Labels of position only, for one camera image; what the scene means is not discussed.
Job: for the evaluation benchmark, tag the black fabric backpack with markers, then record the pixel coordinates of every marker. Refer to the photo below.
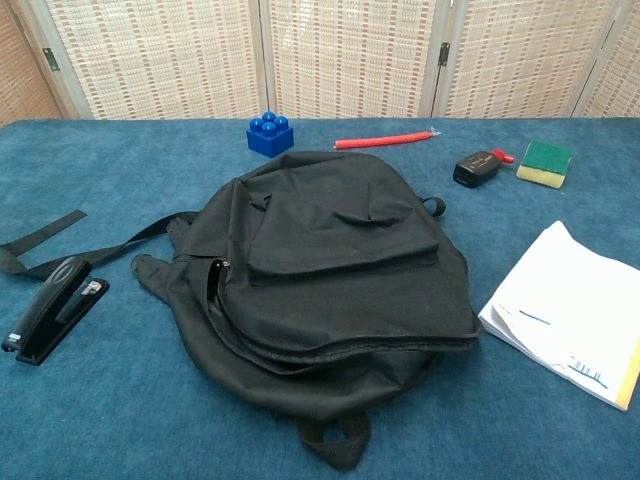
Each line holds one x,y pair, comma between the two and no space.
325,250

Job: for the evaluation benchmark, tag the blue toy building block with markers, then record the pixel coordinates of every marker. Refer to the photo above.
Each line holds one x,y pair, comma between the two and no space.
269,142

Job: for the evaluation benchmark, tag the red candle stick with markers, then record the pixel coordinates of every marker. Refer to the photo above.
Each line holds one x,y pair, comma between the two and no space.
380,140

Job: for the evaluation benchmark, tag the black bottle with red cap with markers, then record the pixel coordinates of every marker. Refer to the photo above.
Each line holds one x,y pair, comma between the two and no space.
475,170

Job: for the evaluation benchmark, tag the woven folding screen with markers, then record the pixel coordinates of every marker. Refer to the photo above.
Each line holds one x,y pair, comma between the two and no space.
350,50

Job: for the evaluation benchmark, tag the metal screen hinge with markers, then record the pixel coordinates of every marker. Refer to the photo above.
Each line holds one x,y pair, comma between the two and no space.
444,54
50,57

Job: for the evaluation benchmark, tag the blue table cover cloth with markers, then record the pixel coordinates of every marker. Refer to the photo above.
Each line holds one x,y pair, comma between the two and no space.
100,175

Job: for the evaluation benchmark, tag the green and yellow sponge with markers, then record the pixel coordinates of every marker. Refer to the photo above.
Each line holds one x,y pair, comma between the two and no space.
545,157

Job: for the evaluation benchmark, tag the black stapler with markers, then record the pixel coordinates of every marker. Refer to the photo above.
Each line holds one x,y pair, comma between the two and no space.
50,300

